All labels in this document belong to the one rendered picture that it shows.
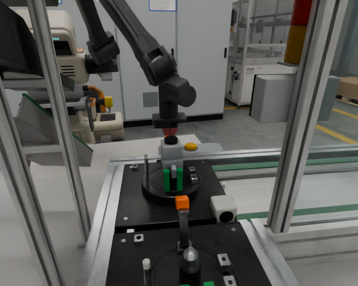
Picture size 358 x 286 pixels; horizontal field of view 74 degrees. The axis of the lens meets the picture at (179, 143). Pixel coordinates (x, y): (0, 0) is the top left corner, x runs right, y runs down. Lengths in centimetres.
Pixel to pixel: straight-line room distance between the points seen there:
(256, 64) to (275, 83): 430
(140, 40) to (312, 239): 60
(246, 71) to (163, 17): 188
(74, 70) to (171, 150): 77
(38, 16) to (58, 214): 49
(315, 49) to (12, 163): 39
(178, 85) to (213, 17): 312
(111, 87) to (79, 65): 236
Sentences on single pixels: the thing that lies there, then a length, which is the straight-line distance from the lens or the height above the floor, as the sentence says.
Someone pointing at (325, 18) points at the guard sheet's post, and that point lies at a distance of 38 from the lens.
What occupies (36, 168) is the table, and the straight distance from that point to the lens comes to 100.
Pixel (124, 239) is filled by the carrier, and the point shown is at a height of 97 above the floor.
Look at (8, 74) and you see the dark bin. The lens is 49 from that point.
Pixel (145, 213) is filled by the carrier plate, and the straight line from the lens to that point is 50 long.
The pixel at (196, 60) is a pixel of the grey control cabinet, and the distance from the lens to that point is 363.
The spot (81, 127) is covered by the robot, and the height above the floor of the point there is 89.
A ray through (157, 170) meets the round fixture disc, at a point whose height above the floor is 99.
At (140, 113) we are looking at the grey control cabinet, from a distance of 362.
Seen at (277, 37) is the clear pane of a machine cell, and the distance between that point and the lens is 485.
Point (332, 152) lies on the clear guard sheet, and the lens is 47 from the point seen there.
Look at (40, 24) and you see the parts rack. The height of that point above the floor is 131.
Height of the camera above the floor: 130
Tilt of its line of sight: 25 degrees down
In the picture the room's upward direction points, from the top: straight up
